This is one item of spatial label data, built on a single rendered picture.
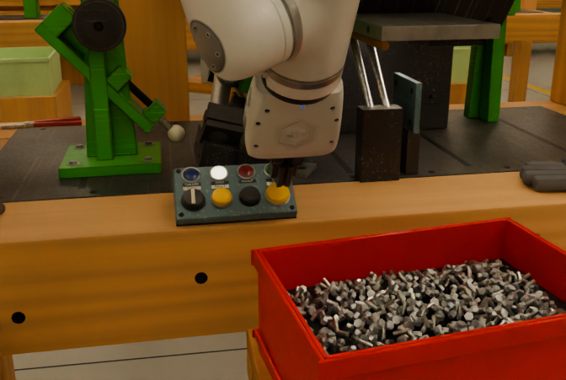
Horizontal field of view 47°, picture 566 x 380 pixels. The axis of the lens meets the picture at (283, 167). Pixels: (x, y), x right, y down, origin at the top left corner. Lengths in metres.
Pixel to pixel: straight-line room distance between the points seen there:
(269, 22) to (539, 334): 0.34
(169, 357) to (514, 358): 1.69
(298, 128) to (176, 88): 0.71
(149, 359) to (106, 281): 1.39
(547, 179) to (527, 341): 0.41
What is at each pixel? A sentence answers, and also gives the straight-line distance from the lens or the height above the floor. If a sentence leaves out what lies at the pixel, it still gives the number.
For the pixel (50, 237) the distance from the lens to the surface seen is 0.82.
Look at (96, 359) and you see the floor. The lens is 2.24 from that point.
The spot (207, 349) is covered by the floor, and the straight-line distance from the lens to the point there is 2.22.
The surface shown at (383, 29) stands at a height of 1.13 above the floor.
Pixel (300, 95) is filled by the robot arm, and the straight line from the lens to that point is 0.62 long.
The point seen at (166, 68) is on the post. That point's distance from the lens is 1.36.
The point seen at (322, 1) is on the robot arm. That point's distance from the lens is 0.55.
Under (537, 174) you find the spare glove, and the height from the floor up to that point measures 0.92.
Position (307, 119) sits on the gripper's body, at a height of 1.05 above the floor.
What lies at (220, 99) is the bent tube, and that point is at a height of 1.00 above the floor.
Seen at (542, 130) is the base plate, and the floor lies 0.90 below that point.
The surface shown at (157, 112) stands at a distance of 1.03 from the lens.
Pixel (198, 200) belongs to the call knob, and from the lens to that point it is 0.80.
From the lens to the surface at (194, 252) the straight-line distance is 0.81.
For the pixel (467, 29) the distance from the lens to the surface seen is 0.88.
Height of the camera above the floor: 1.21
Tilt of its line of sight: 18 degrees down
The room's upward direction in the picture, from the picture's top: straight up
